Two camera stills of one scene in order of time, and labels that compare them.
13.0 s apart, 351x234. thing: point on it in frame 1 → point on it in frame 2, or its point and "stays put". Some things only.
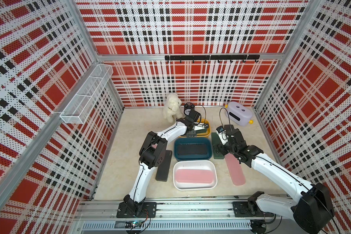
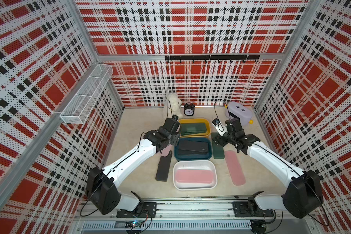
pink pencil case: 194,176 stays put
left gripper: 192,133 → 176,138
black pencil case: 163,170 stays put
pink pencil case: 235,169 stays put
